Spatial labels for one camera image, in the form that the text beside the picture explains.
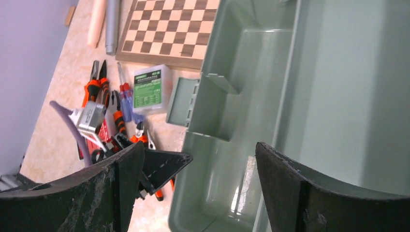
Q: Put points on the orange cutting pliers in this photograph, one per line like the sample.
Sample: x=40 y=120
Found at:
x=141 y=134

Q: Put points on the blue handle screwdriver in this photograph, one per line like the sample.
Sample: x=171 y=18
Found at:
x=137 y=118

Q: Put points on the pink microphone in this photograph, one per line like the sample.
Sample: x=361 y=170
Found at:
x=96 y=23

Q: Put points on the grey microphone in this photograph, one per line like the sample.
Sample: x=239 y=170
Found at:
x=112 y=26

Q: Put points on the red blue screwdriver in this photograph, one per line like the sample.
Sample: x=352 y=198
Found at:
x=127 y=117

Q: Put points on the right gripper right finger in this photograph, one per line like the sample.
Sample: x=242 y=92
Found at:
x=301 y=199

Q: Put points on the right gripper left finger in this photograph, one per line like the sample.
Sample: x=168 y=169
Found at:
x=98 y=198

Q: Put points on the green label screw box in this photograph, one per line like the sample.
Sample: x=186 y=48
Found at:
x=152 y=88

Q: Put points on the wooden chessboard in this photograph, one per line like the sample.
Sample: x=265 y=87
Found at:
x=170 y=32

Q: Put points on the black orange striped pliers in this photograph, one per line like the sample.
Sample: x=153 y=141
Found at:
x=114 y=107

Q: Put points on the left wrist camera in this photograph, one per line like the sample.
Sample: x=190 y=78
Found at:
x=88 y=120

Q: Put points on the left wooden block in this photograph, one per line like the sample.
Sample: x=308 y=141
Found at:
x=69 y=16

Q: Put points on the green plastic toolbox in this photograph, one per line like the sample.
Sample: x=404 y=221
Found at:
x=324 y=82

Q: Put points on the large orange combination pliers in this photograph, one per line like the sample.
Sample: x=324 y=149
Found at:
x=98 y=83

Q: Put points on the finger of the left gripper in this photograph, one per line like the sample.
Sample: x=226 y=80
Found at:
x=159 y=168

